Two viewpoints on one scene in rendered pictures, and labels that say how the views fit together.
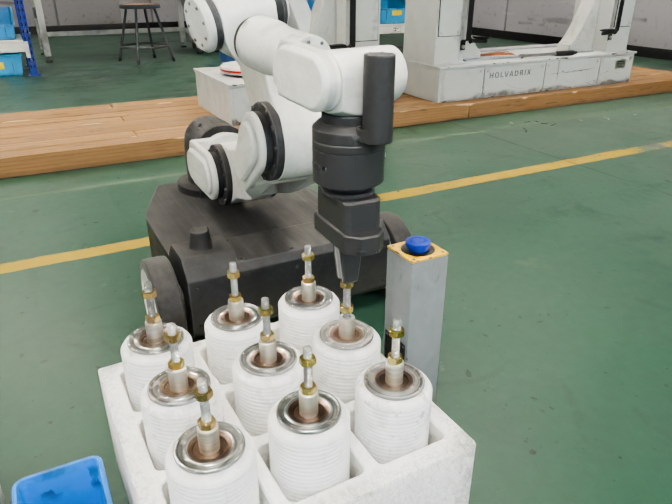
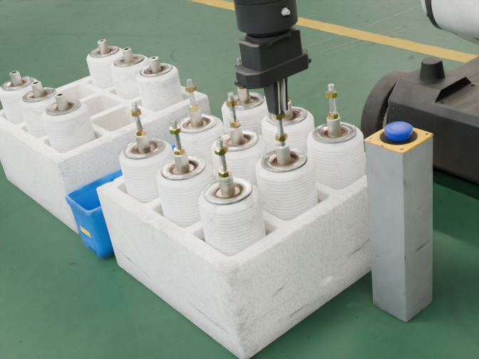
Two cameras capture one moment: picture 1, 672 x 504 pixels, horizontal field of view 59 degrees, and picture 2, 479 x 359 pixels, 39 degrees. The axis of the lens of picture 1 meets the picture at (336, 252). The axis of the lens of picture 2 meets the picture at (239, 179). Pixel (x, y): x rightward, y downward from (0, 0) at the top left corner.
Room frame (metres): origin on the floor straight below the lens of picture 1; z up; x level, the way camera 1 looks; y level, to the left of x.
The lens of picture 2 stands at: (0.51, -0.97, 0.78)
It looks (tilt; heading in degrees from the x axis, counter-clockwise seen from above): 30 degrees down; 83
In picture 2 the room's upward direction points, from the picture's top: 9 degrees counter-clockwise
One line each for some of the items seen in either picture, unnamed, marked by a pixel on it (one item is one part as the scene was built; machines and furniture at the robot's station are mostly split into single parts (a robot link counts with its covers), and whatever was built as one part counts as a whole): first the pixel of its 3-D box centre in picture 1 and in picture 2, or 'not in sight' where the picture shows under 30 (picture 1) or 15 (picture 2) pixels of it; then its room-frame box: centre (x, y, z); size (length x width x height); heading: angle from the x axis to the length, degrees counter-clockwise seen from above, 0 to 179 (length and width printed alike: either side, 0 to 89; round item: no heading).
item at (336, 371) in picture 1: (346, 387); (289, 208); (0.70, -0.01, 0.16); 0.10 x 0.10 x 0.18
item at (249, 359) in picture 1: (268, 358); (237, 141); (0.64, 0.09, 0.25); 0.08 x 0.08 x 0.01
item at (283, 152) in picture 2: (346, 326); (283, 153); (0.70, -0.01, 0.26); 0.02 x 0.02 x 0.03
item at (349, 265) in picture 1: (351, 261); (269, 95); (0.69, -0.02, 0.37); 0.03 x 0.02 x 0.06; 116
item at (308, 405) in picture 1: (308, 402); (182, 162); (0.54, 0.03, 0.26); 0.02 x 0.02 x 0.03
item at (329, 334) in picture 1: (346, 334); (284, 160); (0.70, -0.01, 0.25); 0.08 x 0.08 x 0.01
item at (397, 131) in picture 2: (417, 245); (398, 132); (0.85, -0.13, 0.32); 0.04 x 0.04 x 0.02
